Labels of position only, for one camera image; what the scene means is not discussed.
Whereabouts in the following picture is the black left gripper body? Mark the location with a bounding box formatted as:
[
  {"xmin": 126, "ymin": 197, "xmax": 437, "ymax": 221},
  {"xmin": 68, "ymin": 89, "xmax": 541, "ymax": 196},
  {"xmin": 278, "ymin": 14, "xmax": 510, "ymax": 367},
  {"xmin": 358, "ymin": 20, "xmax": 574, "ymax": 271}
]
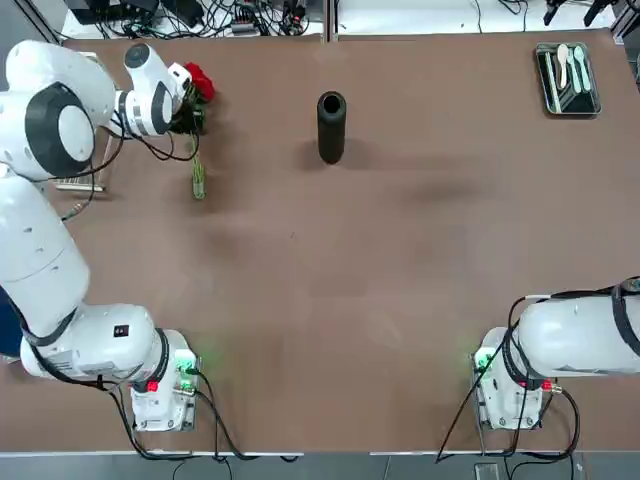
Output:
[{"xmin": 168, "ymin": 97, "xmax": 207, "ymax": 136}]

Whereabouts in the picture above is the red flower bouquet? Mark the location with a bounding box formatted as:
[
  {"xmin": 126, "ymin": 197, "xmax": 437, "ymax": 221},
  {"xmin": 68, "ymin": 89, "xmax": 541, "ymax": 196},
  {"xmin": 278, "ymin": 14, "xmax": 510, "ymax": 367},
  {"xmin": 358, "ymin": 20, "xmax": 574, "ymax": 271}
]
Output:
[{"xmin": 182, "ymin": 61, "xmax": 217, "ymax": 201}]

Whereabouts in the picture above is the black cylindrical vase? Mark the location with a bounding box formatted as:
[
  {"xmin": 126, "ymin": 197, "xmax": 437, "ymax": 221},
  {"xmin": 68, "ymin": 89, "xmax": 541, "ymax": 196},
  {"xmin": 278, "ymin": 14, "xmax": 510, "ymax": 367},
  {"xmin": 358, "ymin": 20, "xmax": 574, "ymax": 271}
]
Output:
[{"xmin": 316, "ymin": 90, "xmax": 347, "ymax": 165}]

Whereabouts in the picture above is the black power adapter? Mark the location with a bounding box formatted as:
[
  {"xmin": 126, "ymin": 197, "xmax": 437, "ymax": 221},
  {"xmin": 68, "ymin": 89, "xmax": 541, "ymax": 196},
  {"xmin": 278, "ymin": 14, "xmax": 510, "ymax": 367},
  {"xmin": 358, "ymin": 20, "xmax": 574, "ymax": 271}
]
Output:
[{"xmin": 172, "ymin": 0, "xmax": 204, "ymax": 29}]

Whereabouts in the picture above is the wooden spoon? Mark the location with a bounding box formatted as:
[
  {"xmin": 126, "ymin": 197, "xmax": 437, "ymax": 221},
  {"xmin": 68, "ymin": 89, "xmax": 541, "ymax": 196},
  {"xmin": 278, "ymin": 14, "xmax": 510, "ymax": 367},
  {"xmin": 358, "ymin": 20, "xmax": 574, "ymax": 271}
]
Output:
[{"xmin": 557, "ymin": 43, "xmax": 571, "ymax": 89}]

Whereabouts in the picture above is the shiny metal tray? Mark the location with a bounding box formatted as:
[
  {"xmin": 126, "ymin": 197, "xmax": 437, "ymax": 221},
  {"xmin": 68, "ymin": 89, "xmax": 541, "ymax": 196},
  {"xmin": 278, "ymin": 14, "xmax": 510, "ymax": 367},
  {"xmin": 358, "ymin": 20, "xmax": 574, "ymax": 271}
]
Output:
[{"xmin": 535, "ymin": 41, "xmax": 603, "ymax": 119}]

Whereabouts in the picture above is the light green spoon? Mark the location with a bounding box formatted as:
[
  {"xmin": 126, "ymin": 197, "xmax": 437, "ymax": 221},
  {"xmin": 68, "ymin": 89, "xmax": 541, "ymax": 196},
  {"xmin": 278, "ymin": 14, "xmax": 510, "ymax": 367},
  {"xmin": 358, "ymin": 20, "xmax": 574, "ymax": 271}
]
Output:
[{"xmin": 571, "ymin": 45, "xmax": 584, "ymax": 94}]

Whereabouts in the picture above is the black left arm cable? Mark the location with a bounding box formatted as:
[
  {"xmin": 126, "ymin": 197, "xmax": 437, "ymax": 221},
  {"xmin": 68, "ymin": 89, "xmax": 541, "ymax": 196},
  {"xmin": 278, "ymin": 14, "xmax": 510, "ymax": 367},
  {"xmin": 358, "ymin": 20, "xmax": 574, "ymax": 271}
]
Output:
[{"xmin": 59, "ymin": 112, "xmax": 201, "ymax": 221}]

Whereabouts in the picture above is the white wire rack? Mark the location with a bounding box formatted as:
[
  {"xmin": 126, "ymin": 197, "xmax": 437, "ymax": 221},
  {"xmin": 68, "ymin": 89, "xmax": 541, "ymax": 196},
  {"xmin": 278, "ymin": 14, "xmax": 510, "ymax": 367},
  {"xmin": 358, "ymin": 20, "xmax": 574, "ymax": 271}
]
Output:
[{"xmin": 53, "ymin": 132, "xmax": 110, "ymax": 194}]

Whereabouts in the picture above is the aluminium frame post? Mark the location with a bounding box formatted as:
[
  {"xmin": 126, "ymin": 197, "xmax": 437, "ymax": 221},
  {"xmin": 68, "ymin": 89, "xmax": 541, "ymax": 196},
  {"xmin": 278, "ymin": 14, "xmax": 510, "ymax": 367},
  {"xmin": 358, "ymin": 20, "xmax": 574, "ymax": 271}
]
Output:
[{"xmin": 322, "ymin": 0, "xmax": 340, "ymax": 44}]

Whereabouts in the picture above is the black left base cable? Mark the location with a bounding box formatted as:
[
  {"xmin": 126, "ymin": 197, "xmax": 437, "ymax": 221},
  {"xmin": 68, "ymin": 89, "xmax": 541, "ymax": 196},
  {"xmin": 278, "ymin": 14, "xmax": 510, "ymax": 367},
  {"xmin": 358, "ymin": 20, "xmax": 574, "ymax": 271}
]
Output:
[{"xmin": 97, "ymin": 367, "xmax": 301, "ymax": 461}]

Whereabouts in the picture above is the black base cable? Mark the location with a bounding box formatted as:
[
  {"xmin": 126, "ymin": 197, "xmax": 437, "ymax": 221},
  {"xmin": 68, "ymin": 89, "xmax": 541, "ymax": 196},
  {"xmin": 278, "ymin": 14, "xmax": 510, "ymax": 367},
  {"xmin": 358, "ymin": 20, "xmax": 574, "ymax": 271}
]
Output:
[
  {"xmin": 97, "ymin": 367, "xmax": 301, "ymax": 461},
  {"xmin": 434, "ymin": 292, "xmax": 584, "ymax": 464}
]

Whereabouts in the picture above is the black right base cable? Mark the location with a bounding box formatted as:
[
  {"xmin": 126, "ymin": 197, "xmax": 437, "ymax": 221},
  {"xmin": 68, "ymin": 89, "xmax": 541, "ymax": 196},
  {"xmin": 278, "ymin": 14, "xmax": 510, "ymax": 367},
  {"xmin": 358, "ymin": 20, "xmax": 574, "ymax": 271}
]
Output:
[{"xmin": 434, "ymin": 292, "xmax": 584, "ymax": 464}]

